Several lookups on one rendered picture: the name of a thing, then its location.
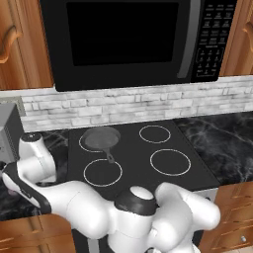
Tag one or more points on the grey toaster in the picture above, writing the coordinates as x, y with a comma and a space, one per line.
7, 131

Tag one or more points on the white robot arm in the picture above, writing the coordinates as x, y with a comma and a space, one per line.
85, 207

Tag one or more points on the black glass hob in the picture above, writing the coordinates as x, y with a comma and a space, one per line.
138, 154

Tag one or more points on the dark grey frying pan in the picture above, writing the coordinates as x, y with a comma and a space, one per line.
100, 137

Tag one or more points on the round silver drawer knob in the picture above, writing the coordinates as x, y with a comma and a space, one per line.
243, 239

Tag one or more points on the wooden wall cupboard door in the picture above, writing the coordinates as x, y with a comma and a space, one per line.
33, 59
235, 56

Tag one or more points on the wooden drawer front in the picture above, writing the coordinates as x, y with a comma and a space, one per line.
230, 242
235, 204
23, 234

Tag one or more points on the black microwave oven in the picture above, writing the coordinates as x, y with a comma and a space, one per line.
125, 75

